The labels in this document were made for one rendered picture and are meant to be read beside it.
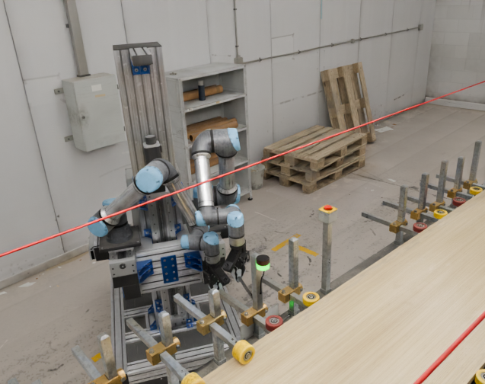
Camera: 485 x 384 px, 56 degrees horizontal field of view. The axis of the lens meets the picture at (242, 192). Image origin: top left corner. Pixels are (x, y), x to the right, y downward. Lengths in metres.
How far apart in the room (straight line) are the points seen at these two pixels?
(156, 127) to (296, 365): 1.45
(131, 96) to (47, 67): 1.77
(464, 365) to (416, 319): 0.29
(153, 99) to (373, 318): 1.57
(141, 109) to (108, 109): 1.69
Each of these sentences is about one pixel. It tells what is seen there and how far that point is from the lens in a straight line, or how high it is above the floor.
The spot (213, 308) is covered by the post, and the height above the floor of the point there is 1.02.
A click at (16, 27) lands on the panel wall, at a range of 4.14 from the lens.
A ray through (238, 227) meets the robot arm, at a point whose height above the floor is 1.29.
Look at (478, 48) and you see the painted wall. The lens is 9.51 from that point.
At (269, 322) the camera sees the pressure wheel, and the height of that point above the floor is 0.91.
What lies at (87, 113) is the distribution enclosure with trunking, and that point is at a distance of 4.15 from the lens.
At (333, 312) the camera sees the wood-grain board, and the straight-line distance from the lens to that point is 2.22.
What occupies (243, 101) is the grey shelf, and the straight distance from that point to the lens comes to 5.05.
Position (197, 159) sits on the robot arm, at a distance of 2.25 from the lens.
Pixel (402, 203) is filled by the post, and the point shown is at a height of 1.00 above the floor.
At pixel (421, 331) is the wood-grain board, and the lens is 2.19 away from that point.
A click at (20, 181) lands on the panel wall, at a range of 4.28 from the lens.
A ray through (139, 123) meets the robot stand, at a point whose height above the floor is 1.64.
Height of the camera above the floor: 2.28
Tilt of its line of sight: 24 degrees down
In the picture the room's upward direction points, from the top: 3 degrees counter-clockwise
